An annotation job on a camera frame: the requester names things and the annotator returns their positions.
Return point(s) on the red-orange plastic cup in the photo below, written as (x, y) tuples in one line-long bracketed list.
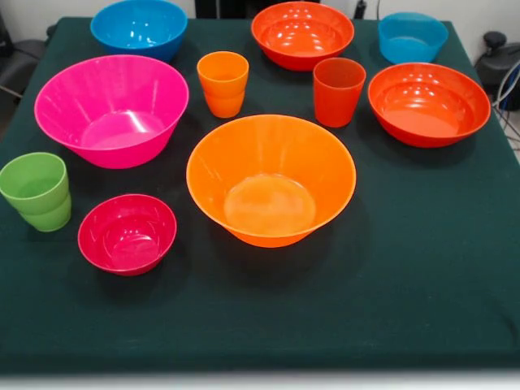
[(337, 101)]

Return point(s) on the large orange bowl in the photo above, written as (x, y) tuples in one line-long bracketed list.
[(268, 178)]

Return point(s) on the orange plastic cup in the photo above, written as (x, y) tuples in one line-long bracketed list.
[(223, 93)]

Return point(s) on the small crimson bowl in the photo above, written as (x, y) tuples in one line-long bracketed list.
[(126, 239)]

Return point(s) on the dark green tablecloth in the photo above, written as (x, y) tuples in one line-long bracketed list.
[(406, 243)]

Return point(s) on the red-orange plastic bowl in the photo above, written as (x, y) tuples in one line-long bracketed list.
[(302, 40), (426, 113)]

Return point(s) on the large pink bowl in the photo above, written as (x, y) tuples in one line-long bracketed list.
[(109, 122)]

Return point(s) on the large blue bowl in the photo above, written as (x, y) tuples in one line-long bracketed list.
[(122, 44)]

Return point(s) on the small translucent blue bowl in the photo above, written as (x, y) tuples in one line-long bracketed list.
[(406, 48)]

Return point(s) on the small black device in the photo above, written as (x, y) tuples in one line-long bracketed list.
[(360, 9)]

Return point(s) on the green plastic cup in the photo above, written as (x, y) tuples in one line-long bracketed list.
[(40, 203)]

